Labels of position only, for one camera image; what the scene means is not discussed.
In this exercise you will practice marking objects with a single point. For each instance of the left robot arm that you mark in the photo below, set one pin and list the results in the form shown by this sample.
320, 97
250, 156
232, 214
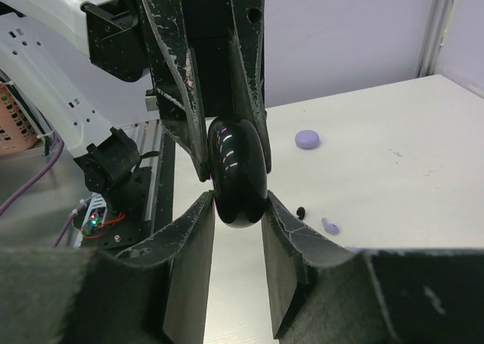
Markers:
108, 32

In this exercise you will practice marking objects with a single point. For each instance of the pink plastic basket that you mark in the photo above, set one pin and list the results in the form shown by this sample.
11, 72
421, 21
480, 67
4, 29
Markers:
17, 134

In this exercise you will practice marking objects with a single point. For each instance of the purple earbud right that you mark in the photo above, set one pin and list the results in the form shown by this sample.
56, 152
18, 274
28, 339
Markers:
355, 250

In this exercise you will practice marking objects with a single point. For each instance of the purple earbud left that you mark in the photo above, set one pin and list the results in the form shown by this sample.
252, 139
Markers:
329, 227

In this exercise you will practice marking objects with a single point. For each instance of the purple earbud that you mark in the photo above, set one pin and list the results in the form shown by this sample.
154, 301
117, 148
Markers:
355, 250
329, 227

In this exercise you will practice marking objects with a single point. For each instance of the black earbud charging case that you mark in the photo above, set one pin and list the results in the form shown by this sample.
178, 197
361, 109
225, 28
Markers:
237, 169

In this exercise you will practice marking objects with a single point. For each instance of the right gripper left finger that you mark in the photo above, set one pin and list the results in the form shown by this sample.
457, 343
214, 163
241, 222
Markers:
153, 292

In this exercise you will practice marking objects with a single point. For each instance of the black earbud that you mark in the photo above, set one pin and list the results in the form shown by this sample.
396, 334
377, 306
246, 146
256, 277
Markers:
301, 213

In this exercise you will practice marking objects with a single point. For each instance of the left aluminium frame post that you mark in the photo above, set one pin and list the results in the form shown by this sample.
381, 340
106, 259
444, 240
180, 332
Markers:
436, 29

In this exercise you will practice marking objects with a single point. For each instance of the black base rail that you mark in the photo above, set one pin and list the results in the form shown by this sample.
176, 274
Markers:
151, 200

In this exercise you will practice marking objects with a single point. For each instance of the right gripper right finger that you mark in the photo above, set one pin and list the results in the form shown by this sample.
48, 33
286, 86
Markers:
320, 292

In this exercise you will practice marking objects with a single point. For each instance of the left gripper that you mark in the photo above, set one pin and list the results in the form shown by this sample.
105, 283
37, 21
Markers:
206, 54

